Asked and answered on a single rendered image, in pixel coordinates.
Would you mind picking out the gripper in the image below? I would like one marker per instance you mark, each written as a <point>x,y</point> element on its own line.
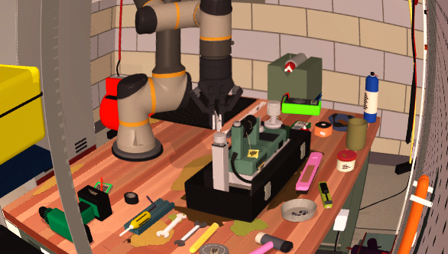
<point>216,73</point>

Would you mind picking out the black round planer knob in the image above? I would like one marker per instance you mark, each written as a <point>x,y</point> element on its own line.
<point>250,123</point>

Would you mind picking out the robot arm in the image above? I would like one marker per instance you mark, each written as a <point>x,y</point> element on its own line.
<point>168,44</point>

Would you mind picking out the white depth knob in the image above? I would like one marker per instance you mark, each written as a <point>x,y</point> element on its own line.
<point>273,112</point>

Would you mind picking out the white rectangular chute with cap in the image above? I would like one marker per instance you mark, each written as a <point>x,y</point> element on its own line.
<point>220,163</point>

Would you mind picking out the green planer body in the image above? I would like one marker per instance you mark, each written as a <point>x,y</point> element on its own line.
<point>252,166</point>

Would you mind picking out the grey case latch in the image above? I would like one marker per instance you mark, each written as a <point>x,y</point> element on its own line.
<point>267,190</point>
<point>302,151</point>

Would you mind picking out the black planer case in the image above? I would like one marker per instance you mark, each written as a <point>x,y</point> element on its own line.
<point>224,201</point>

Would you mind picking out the pink level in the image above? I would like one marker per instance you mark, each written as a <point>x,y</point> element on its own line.
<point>309,172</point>

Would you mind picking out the yellow case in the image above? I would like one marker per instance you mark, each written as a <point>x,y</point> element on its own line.
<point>17,114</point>

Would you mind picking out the black ribbed rubber mat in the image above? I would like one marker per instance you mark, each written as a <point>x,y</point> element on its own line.
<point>175,114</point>

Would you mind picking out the yellow tag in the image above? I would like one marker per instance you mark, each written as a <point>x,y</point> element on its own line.
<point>252,153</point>

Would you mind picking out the bright green meter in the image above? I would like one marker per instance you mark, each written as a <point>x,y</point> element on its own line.
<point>301,109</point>

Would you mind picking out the olive green block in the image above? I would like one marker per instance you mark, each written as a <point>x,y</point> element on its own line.
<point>301,82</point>

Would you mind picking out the white and red roll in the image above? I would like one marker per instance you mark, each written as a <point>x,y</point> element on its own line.
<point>294,63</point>

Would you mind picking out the small green circuit board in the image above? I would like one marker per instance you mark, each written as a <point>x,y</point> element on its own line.
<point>301,125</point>

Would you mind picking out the orange tape roll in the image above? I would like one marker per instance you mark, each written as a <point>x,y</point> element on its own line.
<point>322,130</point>

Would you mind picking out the red compressor tank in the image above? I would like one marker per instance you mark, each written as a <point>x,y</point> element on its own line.
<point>107,110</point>

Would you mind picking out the teal tool holder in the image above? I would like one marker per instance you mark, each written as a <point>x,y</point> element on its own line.
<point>162,207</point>

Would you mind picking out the black hex key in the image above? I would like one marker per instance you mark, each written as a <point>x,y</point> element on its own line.
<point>152,203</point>

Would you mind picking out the black tape roll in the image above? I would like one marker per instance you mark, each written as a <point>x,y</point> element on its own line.
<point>131,198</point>

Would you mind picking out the white wrench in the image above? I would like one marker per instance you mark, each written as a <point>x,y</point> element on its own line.
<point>171,224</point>

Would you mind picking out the dark grey wrench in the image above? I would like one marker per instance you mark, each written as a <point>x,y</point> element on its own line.
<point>190,233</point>

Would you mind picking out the yellow marker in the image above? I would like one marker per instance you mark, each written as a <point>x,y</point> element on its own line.
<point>204,236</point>

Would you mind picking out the grey metal locker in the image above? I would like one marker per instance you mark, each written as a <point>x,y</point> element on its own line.
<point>84,79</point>

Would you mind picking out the grey bowl with screws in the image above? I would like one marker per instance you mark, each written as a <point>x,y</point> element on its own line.
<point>299,210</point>

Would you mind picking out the yellow screwdriver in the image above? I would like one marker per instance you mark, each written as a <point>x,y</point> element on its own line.
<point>140,219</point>

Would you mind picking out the lime green utility knife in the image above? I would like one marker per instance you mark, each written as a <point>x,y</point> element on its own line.
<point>325,194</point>

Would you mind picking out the white jar with red lid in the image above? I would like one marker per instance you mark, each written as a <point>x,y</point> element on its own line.
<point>346,163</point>

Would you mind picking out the olive cup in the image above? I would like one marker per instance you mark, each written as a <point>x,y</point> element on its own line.
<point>356,135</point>

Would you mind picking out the grey round disc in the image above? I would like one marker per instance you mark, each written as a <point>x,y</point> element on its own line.
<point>213,249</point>

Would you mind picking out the blue and white spray can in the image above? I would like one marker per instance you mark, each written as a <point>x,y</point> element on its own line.
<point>371,100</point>

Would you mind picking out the black battery charger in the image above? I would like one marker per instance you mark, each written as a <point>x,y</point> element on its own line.
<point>96,200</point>

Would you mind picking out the green bench cabinet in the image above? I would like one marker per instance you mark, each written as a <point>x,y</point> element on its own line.
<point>353,191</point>

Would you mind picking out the white power socket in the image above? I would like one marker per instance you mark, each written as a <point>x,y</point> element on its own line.
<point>341,219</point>

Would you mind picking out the green drill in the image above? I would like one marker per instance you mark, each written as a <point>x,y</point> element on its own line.
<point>57,219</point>

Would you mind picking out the dark blue box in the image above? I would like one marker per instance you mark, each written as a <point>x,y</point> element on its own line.
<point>21,173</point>

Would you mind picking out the dark purple floor tool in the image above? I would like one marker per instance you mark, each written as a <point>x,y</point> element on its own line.
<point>369,247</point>

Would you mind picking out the grey pegboard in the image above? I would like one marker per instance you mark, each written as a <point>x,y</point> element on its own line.
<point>437,114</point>

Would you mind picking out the orange tube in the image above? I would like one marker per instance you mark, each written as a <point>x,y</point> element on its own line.
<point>414,212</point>

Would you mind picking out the dark grey round base plate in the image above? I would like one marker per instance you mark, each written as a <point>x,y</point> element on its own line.
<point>119,153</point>

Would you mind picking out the grey curved post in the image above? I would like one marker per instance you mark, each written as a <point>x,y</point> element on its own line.
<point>66,114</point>

